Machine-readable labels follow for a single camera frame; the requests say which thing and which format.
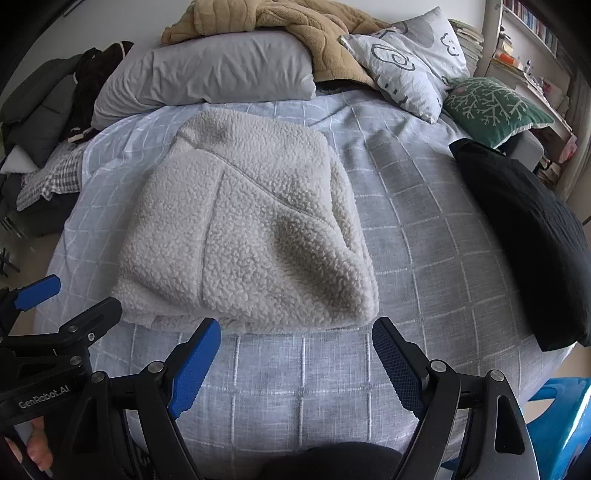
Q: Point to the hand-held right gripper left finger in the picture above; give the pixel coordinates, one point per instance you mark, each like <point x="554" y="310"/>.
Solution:
<point x="194" y="374"/>

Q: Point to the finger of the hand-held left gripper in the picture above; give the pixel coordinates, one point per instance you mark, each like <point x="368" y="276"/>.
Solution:
<point x="92" y="318"/>
<point x="37" y="293"/>

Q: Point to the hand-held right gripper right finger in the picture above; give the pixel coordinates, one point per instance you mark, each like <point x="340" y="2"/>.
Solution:
<point x="397" y="364"/>

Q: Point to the white fleece jacket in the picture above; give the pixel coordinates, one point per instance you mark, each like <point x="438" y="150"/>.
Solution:
<point x="254" y="230"/>

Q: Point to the person's left hand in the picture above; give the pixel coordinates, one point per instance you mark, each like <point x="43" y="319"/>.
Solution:
<point x="39" y="447"/>

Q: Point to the grey checked cloth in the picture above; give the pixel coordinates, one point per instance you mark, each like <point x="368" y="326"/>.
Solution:
<point x="55" y="175"/>

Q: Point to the light blue checked bedcover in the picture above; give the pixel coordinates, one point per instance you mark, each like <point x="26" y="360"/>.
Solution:
<point x="415" y="207"/>

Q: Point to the blue plastic stool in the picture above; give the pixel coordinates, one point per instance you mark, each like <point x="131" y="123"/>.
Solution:
<point x="563" y="415"/>

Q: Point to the black cushion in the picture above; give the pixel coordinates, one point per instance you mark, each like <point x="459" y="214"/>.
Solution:
<point x="521" y="230"/>

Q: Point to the dark brown garment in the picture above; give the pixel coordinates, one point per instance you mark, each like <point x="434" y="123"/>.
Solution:
<point x="97" y="69"/>

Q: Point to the grey fabric box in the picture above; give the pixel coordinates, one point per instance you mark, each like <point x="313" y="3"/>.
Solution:
<point x="528" y="147"/>

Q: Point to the grey pillow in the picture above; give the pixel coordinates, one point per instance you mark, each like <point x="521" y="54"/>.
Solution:
<point x="207" y="69"/>

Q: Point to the green branch-print pillow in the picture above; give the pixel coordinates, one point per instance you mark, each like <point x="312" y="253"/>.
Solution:
<point x="494" y="106"/>

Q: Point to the white patterned pillow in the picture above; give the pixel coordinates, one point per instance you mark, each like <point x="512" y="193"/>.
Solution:
<point x="406" y="69"/>

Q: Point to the stack of books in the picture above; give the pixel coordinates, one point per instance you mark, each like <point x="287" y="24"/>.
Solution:
<point x="468" y="39"/>

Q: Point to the white bookshelf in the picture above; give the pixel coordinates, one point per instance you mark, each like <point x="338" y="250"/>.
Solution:
<point x="531" y="41"/>

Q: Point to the tan quilted blanket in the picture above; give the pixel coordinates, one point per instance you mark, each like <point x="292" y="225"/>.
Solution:
<point x="286" y="23"/>

